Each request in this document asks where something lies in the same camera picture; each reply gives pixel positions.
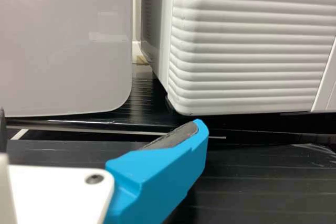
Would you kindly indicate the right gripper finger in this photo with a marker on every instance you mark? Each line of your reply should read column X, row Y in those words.
column 157, row 176

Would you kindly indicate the white box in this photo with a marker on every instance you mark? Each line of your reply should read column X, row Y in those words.
column 65, row 37

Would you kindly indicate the incubator door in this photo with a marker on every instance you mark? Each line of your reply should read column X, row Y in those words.
column 249, row 37

